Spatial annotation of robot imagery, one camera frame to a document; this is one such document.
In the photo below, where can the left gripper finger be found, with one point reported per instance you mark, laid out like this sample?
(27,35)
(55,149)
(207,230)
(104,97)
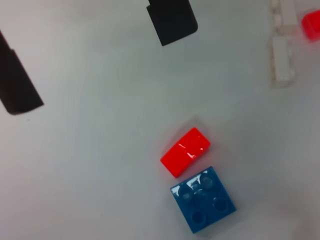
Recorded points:
(17,82)
(172,22)

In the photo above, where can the white toy brick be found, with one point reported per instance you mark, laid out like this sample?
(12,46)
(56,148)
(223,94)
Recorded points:
(286,15)
(282,62)

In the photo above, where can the small red cube brick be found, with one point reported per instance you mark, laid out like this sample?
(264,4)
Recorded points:
(311,25)

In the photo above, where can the bright red rectangular brick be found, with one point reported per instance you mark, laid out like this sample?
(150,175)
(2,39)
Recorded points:
(185,152)

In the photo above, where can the blue square brick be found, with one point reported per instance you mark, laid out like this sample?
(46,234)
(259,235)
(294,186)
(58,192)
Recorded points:
(203,202)

